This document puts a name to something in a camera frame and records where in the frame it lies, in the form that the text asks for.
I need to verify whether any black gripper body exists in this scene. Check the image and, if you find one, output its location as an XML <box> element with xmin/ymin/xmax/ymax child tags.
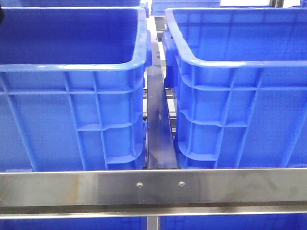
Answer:
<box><xmin>0</xmin><ymin>7</ymin><xmax>4</xmax><ymax>24</ymax></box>

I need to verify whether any large blue crate left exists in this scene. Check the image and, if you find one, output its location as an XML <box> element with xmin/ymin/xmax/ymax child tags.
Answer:
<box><xmin>0</xmin><ymin>7</ymin><xmax>152</xmax><ymax>172</ymax></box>

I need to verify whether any large blue crate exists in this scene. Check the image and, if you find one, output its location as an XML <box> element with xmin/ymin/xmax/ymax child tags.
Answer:
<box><xmin>0</xmin><ymin>7</ymin><xmax>152</xmax><ymax>172</ymax></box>
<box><xmin>163</xmin><ymin>8</ymin><xmax>307</xmax><ymax>169</ymax></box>

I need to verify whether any distant blue crate tall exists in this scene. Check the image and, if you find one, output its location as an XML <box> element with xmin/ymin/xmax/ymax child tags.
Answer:
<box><xmin>151</xmin><ymin>0</ymin><xmax>221</xmax><ymax>15</ymax></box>

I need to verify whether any steel rack centre bar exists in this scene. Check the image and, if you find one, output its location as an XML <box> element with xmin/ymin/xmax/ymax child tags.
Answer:
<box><xmin>147</xmin><ymin>40</ymin><xmax>177</xmax><ymax>169</ymax></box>

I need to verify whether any large blue crate right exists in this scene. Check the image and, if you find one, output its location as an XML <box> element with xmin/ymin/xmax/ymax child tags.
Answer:
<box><xmin>163</xmin><ymin>8</ymin><xmax>307</xmax><ymax>169</ymax></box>

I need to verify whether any steel rack front rail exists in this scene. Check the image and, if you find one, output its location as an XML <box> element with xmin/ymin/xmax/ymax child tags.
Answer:
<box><xmin>0</xmin><ymin>168</ymin><xmax>307</xmax><ymax>219</ymax></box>

